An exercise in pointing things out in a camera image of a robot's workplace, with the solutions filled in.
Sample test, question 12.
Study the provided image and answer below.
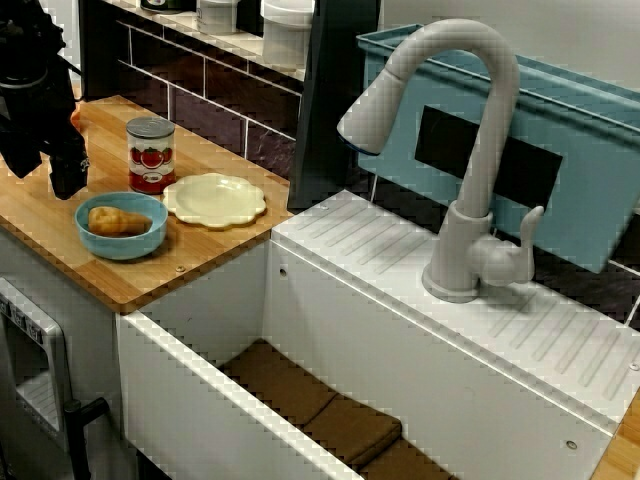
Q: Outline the black upright post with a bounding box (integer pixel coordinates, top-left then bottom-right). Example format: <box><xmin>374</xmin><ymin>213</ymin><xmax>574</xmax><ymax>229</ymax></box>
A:
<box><xmin>286</xmin><ymin>0</ymin><xmax>385</xmax><ymax>211</ymax></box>

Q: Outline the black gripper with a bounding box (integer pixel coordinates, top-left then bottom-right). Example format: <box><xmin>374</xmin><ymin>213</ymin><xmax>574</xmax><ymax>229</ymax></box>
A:
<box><xmin>0</xmin><ymin>67</ymin><xmax>92</xmax><ymax>202</ymax></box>

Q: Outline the light blue bowl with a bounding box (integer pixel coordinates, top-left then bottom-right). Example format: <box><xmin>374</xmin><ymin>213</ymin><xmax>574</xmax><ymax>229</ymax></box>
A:
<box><xmin>74</xmin><ymin>192</ymin><xmax>169</xmax><ymax>262</ymax></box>

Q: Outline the cream shelf ledge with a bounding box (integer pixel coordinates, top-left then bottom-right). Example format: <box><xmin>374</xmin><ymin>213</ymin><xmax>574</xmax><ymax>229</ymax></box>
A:
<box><xmin>107</xmin><ymin>0</ymin><xmax>307</xmax><ymax>81</ymax></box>

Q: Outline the tomato soup can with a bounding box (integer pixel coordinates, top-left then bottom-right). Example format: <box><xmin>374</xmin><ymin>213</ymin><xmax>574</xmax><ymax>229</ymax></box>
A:
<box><xmin>125</xmin><ymin>116</ymin><xmax>177</xmax><ymax>196</ymax></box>

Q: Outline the black appliance handle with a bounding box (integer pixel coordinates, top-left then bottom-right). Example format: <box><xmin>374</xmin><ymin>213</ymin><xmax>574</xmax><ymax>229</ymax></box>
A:
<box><xmin>62</xmin><ymin>397</ymin><xmax>109</xmax><ymax>480</ymax></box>

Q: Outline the cream flower-shaped plate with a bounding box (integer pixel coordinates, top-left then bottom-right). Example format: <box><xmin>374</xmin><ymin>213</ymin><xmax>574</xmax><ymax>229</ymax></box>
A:
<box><xmin>161</xmin><ymin>172</ymin><xmax>267</xmax><ymax>232</ymax></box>

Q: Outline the teal plastic bin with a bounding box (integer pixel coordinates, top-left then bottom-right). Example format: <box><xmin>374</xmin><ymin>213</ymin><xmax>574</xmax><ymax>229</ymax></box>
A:
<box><xmin>355</xmin><ymin>22</ymin><xmax>640</xmax><ymax>275</ymax></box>

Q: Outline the wooden countertop board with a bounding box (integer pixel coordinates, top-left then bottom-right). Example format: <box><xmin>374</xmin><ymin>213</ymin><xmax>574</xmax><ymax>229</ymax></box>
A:
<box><xmin>0</xmin><ymin>94</ymin><xmax>294</xmax><ymax>315</ymax></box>

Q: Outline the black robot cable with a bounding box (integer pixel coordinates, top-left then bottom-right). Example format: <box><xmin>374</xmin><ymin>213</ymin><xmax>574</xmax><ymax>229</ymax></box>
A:
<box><xmin>58</xmin><ymin>53</ymin><xmax>85</xmax><ymax>102</ymax></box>

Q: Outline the brown folded cloth mat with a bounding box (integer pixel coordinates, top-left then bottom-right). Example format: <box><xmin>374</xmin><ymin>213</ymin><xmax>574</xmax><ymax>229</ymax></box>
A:
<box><xmin>218</xmin><ymin>338</ymin><xmax>456</xmax><ymax>480</ymax></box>

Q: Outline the grey appliance door panel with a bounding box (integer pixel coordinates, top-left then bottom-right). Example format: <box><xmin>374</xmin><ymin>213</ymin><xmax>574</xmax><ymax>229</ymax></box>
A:
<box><xmin>0</xmin><ymin>277</ymin><xmax>69</xmax><ymax>441</ymax></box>

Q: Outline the black rectangular label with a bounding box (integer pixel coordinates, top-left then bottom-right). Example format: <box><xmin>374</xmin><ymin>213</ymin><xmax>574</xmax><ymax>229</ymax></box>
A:
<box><xmin>414</xmin><ymin>104</ymin><xmax>564</xmax><ymax>210</ymax></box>

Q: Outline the large white jar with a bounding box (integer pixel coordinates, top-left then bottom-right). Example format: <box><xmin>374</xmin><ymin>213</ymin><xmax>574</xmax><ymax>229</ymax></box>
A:
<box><xmin>260</xmin><ymin>0</ymin><xmax>317</xmax><ymax>67</ymax></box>

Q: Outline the tan toy chicken wing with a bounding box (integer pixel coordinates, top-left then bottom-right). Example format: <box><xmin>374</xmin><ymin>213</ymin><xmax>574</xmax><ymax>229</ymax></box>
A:
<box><xmin>87</xmin><ymin>206</ymin><xmax>154</xmax><ymax>238</ymax></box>

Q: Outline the white toy sink unit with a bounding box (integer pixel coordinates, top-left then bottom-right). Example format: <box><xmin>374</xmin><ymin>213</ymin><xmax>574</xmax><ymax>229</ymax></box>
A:
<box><xmin>115</xmin><ymin>188</ymin><xmax>640</xmax><ymax>480</ymax></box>

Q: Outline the grey toy faucet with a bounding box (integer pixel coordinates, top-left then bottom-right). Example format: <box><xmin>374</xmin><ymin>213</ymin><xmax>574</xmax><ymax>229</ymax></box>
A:
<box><xmin>336</xmin><ymin>18</ymin><xmax>546</xmax><ymax>305</ymax></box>

